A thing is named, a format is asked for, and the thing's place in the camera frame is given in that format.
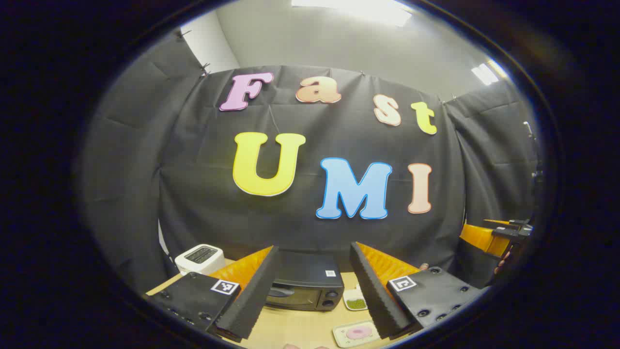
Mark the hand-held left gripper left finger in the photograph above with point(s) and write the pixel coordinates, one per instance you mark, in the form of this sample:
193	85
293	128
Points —
256	295

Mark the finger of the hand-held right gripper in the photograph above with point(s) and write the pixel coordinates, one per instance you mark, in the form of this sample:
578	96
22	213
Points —
479	237

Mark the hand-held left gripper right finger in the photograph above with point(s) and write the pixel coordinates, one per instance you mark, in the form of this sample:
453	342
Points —
375	295

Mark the pink round cake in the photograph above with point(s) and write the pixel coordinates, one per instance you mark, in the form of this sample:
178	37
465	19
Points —
359	332

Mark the white square plate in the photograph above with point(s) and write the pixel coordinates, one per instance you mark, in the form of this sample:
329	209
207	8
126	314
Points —
341	335

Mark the black electric oven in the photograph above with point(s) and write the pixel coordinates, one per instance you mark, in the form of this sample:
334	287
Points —
310	269

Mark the white divided plate of beans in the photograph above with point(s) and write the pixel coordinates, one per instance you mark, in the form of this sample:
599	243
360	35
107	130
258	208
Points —
356	304

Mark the white toaster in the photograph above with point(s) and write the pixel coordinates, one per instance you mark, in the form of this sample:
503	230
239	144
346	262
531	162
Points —
199	258

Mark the ceiling light panel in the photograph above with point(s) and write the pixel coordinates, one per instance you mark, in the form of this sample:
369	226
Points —
486	73

